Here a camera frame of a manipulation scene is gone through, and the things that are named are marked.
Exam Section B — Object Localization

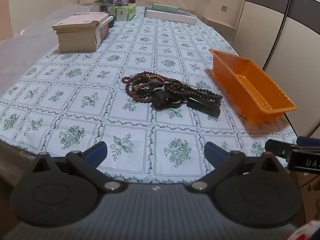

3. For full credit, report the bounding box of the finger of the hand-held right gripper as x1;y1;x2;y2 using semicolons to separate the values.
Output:
297;136;320;147
265;139;298;159

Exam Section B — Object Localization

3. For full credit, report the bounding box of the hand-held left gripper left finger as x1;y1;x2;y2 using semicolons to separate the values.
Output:
30;141;128;193

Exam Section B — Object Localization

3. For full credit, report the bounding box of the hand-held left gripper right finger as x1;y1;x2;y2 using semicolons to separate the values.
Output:
184;141;283;193

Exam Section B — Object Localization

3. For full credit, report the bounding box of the pile of beaded bracelets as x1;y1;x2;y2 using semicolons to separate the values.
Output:
122;72;223;110

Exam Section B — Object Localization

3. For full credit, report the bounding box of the orange plastic tray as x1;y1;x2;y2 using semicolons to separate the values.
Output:
209;49;298;124

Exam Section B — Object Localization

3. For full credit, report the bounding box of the black rectangular case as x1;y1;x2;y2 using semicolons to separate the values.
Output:
186;97;221;119

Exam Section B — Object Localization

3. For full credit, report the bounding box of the red and white cloth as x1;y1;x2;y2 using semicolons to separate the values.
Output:
291;219;320;240

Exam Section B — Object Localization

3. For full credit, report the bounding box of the black wristwatch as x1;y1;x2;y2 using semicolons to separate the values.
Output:
150;91;185;110

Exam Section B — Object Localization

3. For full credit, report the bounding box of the beige shoe box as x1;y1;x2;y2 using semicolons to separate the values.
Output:
55;21;110;53

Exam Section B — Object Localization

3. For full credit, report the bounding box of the white and grey wardrobe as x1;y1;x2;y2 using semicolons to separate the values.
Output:
230;0;320;143

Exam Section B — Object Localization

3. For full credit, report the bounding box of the beige nightstand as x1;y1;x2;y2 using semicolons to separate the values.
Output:
202;17;237;41

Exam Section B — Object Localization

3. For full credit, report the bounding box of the flat beige box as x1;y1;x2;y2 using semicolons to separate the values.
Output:
52;12;114;32

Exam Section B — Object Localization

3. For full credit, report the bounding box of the clear plastic sheet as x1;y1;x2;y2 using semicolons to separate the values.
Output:
0;2;84;100

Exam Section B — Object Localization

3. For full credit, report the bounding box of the green tissue box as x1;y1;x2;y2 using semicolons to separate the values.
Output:
114;3;137;22

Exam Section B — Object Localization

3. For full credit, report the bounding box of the long white box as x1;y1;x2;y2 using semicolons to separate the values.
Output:
144;9;197;26

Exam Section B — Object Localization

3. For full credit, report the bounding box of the dark green jar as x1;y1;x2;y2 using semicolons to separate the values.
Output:
94;0;115;15

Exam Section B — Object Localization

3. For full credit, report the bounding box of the flat green box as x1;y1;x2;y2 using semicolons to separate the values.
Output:
152;3;179;13

